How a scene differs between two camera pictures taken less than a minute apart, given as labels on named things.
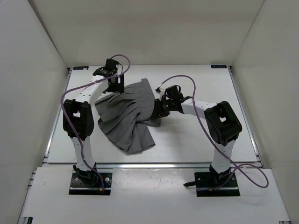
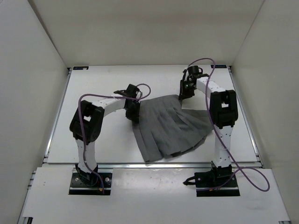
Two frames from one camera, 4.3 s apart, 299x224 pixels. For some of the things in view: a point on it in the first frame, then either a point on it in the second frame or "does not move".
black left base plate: x=79 y=186 does not move
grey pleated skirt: x=124 y=115 to x=164 y=129
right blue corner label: x=218 y=66 does not move
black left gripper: x=119 y=87 to x=134 y=116
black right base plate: x=205 y=186 does not move
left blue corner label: x=80 y=67 does not move
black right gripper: x=158 y=112 to x=183 y=94
